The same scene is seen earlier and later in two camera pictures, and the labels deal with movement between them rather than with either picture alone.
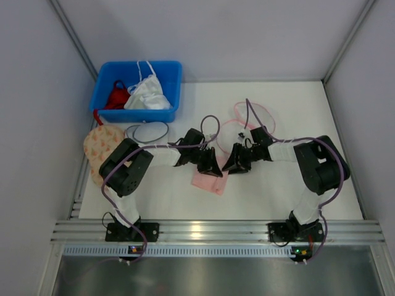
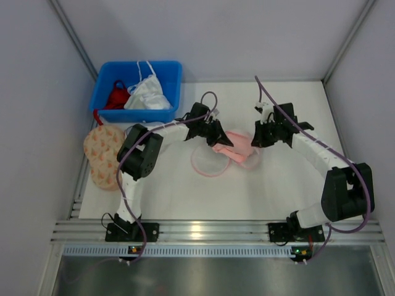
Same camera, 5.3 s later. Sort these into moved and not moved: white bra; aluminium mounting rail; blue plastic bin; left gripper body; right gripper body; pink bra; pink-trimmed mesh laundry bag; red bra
Moved: pink bra; right gripper body; pink-trimmed mesh laundry bag; left gripper body
Not moved: aluminium mounting rail; white bra; red bra; blue plastic bin
